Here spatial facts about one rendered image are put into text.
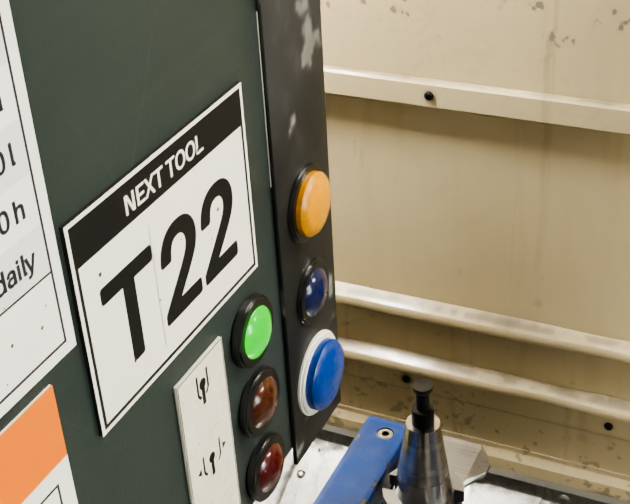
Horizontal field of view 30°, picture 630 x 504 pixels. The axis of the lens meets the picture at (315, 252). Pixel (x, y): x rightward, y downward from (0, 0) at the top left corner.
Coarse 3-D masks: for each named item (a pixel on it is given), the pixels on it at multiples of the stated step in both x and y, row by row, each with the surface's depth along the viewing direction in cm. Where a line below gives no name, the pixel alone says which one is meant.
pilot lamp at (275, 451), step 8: (272, 448) 44; (280, 448) 45; (272, 456) 44; (280, 456) 45; (264, 464) 44; (272, 464) 44; (280, 464) 45; (264, 472) 44; (272, 472) 44; (280, 472) 45; (264, 480) 44; (272, 480) 44; (264, 488) 44; (272, 488) 45
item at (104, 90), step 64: (64, 0) 28; (128, 0) 31; (192, 0) 34; (64, 64) 29; (128, 64) 32; (192, 64) 35; (256, 64) 38; (64, 128) 29; (128, 128) 32; (256, 128) 39; (64, 192) 30; (256, 192) 40; (64, 384) 31; (128, 448) 35
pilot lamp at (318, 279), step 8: (320, 272) 45; (312, 280) 45; (320, 280) 45; (312, 288) 45; (320, 288) 45; (312, 296) 45; (320, 296) 45; (312, 304) 45; (320, 304) 46; (312, 312) 45
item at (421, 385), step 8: (416, 384) 85; (424, 384) 85; (432, 384) 85; (416, 392) 84; (424, 392) 84; (416, 400) 85; (424, 400) 85; (416, 408) 86; (424, 408) 85; (432, 408) 86; (416, 416) 85; (424, 416) 85; (432, 416) 86; (416, 424) 86; (424, 424) 86; (432, 424) 86
